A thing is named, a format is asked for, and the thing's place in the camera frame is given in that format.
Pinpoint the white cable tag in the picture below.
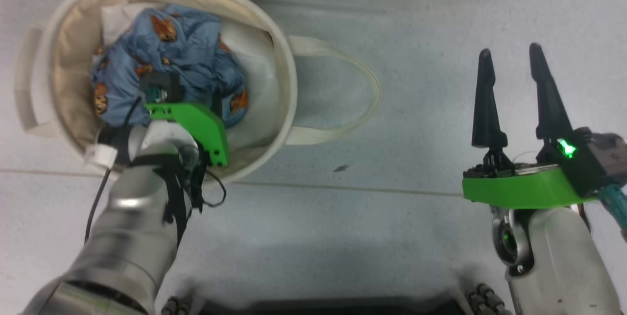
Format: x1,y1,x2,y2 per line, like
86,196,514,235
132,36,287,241
83,145,118,169

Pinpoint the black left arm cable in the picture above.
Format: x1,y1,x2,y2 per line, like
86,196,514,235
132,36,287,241
84,97,227,244

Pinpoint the white cloth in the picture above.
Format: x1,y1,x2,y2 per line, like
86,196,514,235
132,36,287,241
100,2,277,149

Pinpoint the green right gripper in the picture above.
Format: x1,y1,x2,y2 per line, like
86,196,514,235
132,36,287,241
462,43,598,209

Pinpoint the right arm cable teal plug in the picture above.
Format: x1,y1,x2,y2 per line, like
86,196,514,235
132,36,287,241
599,183,627,242

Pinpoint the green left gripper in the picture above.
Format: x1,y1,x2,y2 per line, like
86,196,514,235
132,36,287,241
145,103,230,168

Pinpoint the blue cartoon print garment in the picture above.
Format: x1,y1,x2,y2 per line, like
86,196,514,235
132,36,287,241
91,4,249,128

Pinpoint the cream canvas laundry basket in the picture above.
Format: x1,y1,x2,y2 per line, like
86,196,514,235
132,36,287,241
14,0,382,183

